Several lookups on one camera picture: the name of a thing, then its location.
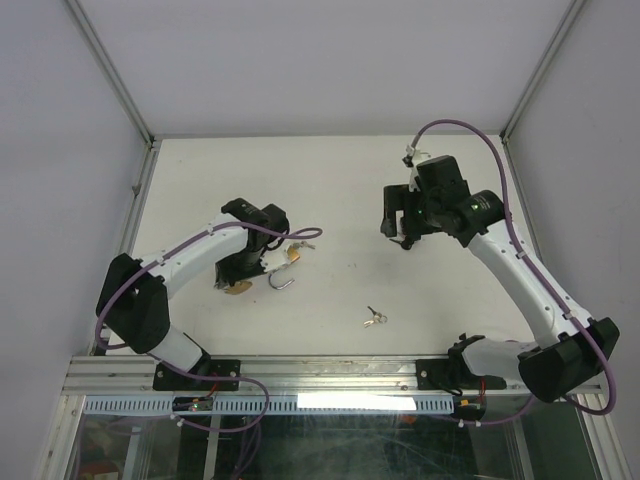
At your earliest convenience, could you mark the tall brass padlock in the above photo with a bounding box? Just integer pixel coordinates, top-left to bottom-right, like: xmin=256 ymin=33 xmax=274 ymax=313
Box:
xmin=224 ymin=281 xmax=253 ymax=295

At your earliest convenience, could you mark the black headed key set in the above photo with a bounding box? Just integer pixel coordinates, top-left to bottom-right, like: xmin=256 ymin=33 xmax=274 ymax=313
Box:
xmin=390 ymin=238 xmax=414 ymax=251

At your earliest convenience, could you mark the medium brass padlock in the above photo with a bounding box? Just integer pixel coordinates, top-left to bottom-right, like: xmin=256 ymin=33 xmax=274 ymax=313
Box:
xmin=267 ymin=248 xmax=300 ymax=291

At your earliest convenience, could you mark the silver key set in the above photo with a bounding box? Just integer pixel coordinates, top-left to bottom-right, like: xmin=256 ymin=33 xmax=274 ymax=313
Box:
xmin=292 ymin=241 xmax=316 ymax=250
xmin=363 ymin=306 xmax=388 ymax=328

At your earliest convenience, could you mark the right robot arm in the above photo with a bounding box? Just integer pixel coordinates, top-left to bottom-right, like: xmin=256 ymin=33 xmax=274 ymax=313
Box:
xmin=380 ymin=155 xmax=620 ymax=403

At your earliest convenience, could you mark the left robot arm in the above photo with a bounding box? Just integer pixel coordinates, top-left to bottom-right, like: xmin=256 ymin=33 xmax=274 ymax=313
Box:
xmin=96 ymin=198 xmax=290 ymax=389

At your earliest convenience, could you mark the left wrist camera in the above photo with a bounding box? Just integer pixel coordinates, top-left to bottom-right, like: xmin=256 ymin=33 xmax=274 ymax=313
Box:
xmin=260 ymin=248 xmax=292 ymax=273

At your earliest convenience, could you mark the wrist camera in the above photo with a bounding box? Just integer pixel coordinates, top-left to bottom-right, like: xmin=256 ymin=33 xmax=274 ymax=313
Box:
xmin=402 ymin=143 xmax=431 ymax=192
xmin=260 ymin=248 xmax=292 ymax=273

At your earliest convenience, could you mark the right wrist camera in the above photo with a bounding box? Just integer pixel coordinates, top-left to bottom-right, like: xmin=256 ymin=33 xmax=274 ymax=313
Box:
xmin=402 ymin=143 xmax=431 ymax=192

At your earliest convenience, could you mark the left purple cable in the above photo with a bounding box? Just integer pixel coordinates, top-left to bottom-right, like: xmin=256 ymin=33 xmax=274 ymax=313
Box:
xmin=93 ymin=226 xmax=324 ymax=480

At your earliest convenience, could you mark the purple cable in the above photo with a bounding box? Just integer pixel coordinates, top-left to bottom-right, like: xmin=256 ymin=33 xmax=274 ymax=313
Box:
xmin=411 ymin=118 xmax=618 ymax=429
xmin=93 ymin=226 xmax=324 ymax=480

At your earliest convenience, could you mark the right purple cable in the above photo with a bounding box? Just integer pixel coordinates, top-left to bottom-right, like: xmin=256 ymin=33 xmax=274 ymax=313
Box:
xmin=411 ymin=118 xmax=618 ymax=429

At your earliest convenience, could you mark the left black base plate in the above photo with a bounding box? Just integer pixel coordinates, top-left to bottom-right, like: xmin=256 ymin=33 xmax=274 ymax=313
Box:
xmin=152 ymin=358 xmax=241 ymax=393

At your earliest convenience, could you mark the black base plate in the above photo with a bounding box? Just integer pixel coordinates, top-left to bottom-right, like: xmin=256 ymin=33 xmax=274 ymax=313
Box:
xmin=415 ymin=358 xmax=507 ymax=396
xmin=152 ymin=358 xmax=241 ymax=393

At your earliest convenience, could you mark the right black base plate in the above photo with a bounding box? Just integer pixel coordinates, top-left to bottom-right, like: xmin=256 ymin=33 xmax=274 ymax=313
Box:
xmin=415 ymin=358 xmax=507 ymax=396

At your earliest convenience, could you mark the aluminium mounting rail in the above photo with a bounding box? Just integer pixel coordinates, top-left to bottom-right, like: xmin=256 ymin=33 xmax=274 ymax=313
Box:
xmin=62 ymin=355 xmax=446 ymax=395

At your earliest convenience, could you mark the white slotted cable duct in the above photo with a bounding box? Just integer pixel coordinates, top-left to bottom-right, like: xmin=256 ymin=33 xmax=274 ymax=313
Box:
xmin=84 ymin=393 xmax=454 ymax=416

